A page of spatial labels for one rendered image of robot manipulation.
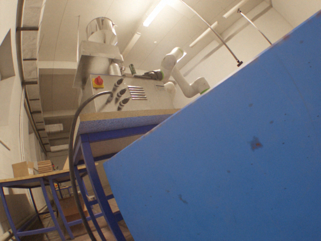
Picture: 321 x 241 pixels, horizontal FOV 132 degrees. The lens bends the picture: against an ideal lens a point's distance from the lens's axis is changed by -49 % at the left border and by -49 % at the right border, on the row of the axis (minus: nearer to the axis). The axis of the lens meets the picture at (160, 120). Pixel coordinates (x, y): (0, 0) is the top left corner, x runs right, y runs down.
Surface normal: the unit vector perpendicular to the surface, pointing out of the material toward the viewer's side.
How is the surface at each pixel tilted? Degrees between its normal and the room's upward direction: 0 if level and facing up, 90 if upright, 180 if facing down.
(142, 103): 90
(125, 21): 180
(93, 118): 90
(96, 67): 180
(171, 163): 90
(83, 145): 90
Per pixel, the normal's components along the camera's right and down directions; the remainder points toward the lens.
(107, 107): 0.60, -0.43
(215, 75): -0.72, 0.08
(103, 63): 0.36, 0.90
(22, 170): 0.33, -0.38
